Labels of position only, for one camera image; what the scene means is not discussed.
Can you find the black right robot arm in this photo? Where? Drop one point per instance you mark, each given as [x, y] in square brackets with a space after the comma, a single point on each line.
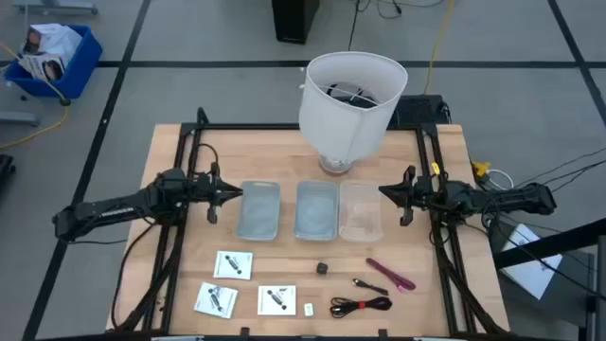
[511, 199]

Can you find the table lamp with white shade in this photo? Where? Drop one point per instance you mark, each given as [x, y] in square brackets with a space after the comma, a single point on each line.
[341, 118]

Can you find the clear plastic bin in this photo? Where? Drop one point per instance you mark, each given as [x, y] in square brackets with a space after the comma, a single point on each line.
[361, 213]

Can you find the blue plastic crate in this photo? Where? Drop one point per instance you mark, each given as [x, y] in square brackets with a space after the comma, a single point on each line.
[80, 71]

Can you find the yellow plug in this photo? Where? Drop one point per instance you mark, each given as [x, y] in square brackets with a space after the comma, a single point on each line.
[481, 168]

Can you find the black box on floor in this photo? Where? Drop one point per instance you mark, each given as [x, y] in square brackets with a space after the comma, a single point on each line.
[294, 19]

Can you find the black power unit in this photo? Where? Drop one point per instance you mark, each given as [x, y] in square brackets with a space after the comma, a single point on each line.
[419, 111]

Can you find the black metal beam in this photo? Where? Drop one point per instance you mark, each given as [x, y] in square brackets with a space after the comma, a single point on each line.
[554, 241]

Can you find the white printed package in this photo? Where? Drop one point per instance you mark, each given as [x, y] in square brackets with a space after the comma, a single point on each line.
[45, 68]
[54, 40]

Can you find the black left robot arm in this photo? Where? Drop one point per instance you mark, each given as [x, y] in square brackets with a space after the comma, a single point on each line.
[109, 210]

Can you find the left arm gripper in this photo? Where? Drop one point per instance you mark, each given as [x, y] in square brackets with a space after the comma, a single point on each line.
[203, 189]

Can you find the grey metal stand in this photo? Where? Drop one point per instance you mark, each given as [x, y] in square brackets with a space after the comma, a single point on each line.
[57, 8]

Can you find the black metal table frame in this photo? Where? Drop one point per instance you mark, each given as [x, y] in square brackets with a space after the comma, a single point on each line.
[265, 126]

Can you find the white switching adapter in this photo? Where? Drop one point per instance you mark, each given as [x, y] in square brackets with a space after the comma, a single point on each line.
[308, 309]

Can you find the grey side cart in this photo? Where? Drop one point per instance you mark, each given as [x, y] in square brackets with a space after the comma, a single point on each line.
[575, 289]

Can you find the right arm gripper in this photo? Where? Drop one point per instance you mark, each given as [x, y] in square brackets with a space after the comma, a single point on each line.
[423, 194]

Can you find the white instruction booklet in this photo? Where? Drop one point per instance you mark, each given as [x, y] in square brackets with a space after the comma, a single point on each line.
[233, 265]
[277, 300]
[216, 300]

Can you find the grey plastic bin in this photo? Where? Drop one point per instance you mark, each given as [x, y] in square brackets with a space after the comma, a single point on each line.
[316, 213]
[258, 213]

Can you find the black plug adapter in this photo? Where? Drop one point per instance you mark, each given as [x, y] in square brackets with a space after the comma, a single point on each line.
[322, 268]

